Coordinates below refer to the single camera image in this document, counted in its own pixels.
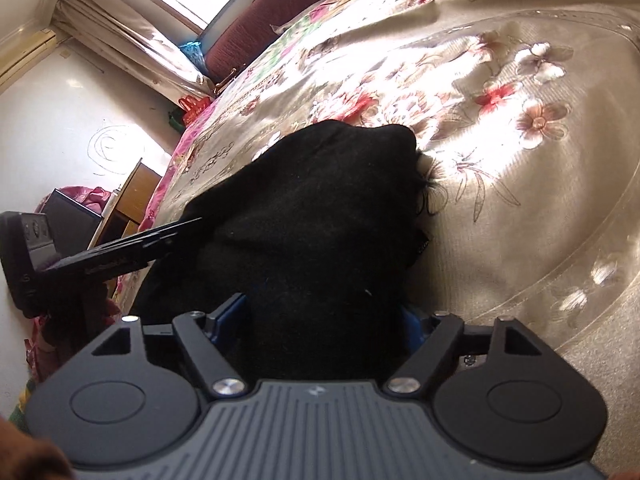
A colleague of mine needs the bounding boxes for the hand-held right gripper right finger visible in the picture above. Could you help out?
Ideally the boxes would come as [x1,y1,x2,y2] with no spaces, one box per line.
[386,304,545,397]

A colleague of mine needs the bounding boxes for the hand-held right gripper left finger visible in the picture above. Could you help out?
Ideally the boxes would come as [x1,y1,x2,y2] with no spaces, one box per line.
[92,291,249,400]

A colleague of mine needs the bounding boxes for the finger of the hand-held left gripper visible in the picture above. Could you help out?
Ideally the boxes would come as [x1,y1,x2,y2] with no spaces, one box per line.
[86,216,204,262]

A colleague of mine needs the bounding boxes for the black pants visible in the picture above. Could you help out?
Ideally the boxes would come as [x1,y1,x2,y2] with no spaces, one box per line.
[132,119,433,386]

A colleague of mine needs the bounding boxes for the person's right forearm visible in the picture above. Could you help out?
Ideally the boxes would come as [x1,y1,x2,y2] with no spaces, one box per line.
[0,412,76,480]

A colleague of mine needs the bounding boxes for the pink floral quilt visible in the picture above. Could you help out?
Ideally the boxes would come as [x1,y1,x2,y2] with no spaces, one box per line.
[135,95,226,241]

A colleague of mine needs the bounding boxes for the wooden cabinet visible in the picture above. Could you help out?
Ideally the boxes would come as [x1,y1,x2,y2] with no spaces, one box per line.
[92,157,163,251]

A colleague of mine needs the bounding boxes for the black flat screen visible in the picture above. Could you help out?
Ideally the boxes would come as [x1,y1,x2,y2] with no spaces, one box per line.
[42,187,103,258]

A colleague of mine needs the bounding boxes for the red cloth cover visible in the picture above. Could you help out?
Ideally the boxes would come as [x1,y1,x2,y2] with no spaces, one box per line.
[34,185,120,221]

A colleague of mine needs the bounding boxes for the red bag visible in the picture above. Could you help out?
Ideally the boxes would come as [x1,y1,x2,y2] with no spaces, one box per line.
[179,94,210,127]

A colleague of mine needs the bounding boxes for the floral beige bedspread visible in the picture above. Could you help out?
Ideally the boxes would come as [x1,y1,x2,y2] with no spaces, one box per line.
[107,0,640,480]

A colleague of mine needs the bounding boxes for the blue bag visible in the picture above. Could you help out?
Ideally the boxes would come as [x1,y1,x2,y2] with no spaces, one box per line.
[179,39,207,70]

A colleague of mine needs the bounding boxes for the beige curtain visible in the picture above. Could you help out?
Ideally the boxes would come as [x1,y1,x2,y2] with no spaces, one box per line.
[52,0,211,98]

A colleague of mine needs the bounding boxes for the maroon padded headboard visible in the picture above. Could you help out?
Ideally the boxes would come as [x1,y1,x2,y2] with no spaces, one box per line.
[204,0,388,86]

